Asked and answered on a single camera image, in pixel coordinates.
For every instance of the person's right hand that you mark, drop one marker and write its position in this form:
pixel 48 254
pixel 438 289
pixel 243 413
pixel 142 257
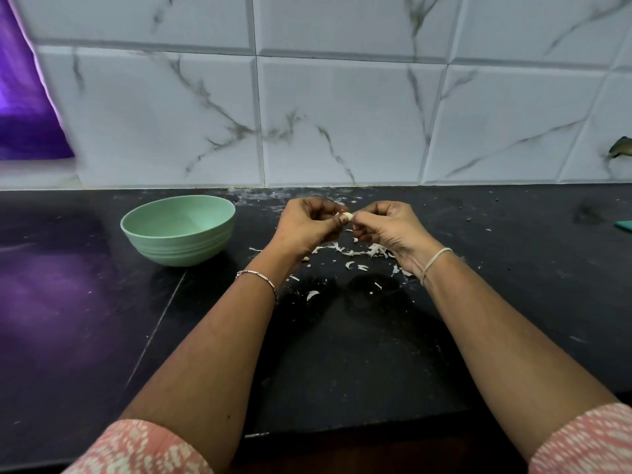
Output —
pixel 393 230

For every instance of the person's left hand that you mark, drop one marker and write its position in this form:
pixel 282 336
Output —
pixel 304 227

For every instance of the white garlic bulb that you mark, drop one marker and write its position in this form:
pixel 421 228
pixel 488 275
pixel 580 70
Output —
pixel 346 216

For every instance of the mint green bowl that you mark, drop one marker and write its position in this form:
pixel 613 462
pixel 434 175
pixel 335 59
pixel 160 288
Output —
pixel 178 229

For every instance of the person's right forearm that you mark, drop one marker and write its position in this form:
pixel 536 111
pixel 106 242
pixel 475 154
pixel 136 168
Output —
pixel 518 360

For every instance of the person's left forearm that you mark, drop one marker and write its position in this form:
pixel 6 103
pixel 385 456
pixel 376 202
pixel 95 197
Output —
pixel 197 365

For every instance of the pile of white garlic peels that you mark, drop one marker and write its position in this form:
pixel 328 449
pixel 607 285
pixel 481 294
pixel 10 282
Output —
pixel 365 253

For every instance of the small fallen garlic piece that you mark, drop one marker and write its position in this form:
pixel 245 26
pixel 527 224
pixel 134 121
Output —
pixel 312 295

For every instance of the green cutting board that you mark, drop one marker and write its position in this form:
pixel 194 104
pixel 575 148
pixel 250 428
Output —
pixel 624 226

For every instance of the pink patterned left sleeve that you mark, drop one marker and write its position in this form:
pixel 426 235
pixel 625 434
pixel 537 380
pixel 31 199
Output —
pixel 138 449

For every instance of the pink patterned sleeve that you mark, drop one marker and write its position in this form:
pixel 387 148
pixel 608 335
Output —
pixel 583 441
pixel 138 449

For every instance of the pink patterned right sleeve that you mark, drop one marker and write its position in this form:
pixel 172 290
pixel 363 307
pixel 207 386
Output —
pixel 583 441

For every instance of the purple cloth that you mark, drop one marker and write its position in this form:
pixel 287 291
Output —
pixel 30 89

